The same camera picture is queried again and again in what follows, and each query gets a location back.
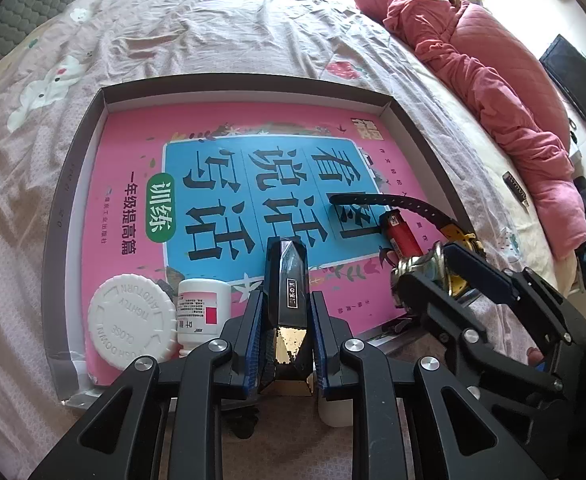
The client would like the white medicine bottle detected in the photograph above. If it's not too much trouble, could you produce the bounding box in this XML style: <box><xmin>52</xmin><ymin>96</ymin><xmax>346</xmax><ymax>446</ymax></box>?
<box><xmin>177</xmin><ymin>280</ymin><xmax>231</xmax><ymax>361</ymax></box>

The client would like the pink and blue book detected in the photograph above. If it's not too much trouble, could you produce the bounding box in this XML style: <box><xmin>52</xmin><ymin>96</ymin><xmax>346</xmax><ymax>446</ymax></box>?
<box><xmin>85</xmin><ymin>100</ymin><xmax>466</xmax><ymax>388</ymax></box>

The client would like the small black flat bar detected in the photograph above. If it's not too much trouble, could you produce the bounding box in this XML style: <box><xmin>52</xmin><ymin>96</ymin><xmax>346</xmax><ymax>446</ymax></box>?
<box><xmin>503</xmin><ymin>171</ymin><xmax>531</xmax><ymax>208</ymax></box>

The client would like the black faceted bottle gold base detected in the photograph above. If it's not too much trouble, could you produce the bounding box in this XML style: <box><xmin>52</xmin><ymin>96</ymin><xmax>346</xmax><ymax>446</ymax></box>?
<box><xmin>264</xmin><ymin>237</ymin><xmax>318</xmax><ymax>396</ymax></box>

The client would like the pink quilt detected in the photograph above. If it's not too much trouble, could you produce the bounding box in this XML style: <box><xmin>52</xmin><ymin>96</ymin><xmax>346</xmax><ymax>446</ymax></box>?
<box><xmin>353</xmin><ymin>0</ymin><xmax>586</xmax><ymax>261</ymax></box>

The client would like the white earbuds case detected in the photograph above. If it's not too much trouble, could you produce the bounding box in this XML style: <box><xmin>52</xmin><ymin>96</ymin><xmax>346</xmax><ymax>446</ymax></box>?
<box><xmin>319</xmin><ymin>395</ymin><xmax>356</xmax><ymax>428</ymax></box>

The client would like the round metal cup gold rim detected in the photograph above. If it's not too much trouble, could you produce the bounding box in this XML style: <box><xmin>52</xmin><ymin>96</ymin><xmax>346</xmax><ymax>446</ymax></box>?
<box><xmin>392</xmin><ymin>241</ymin><xmax>454</xmax><ymax>301</ymax></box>

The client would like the large white bottle cap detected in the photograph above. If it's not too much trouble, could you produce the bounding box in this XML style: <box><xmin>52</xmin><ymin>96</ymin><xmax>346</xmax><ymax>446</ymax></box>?
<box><xmin>87</xmin><ymin>272</ymin><xmax>178</xmax><ymax>373</ymax></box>

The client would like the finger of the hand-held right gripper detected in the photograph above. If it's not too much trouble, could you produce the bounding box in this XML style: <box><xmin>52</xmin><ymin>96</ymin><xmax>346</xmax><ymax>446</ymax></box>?
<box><xmin>397</xmin><ymin>270</ymin><xmax>490</xmax><ymax>362</ymax></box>
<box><xmin>444</xmin><ymin>241</ymin><xmax>586</xmax><ymax>322</ymax></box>

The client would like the black and yellow wristwatch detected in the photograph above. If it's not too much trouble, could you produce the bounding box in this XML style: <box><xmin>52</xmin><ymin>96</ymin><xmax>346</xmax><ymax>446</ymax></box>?
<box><xmin>330</xmin><ymin>192</ymin><xmax>488</xmax><ymax>306</ymax></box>

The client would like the grey quilted headboard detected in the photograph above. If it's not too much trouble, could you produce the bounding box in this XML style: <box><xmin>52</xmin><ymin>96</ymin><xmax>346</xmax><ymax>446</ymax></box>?
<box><xmin>0</xmin><ymin>0</ymin><xmax>138</xmax><ymax>81</ymax></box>

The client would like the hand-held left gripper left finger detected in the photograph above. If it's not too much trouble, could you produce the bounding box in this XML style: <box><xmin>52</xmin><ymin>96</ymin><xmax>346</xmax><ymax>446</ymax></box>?
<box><xmin>28</xmin><ymin>290</ymin><xmax>268</xmax><ymax>480</ymax></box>

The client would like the black flat screen monitor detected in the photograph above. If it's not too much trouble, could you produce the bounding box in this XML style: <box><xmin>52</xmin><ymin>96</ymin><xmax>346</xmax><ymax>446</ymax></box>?
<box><xmin>539</xmin><ymin>34</ymin><xmax>586</xmax><ymax>130</ymax></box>

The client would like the grey cardboard box tray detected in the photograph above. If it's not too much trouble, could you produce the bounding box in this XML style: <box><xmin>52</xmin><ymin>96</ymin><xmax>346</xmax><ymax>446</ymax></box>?
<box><xmin>40</xmin><ymin>74</ymin><xmax>491</xmax><ymax>408</ymax></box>

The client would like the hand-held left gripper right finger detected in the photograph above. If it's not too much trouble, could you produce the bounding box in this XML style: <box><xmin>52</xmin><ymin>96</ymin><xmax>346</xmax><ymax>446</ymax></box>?
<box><xmin>310</xmin><ymin>290</ymin><xmax>548</xmax><ymax>480</ymax></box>

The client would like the pink floral bed sheet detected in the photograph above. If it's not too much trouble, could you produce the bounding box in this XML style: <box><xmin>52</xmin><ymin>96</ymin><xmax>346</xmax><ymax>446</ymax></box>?
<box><xmin>0</xmin><ymin>0</ymin><xmax>586</xmax><ymax>480</ymax></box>

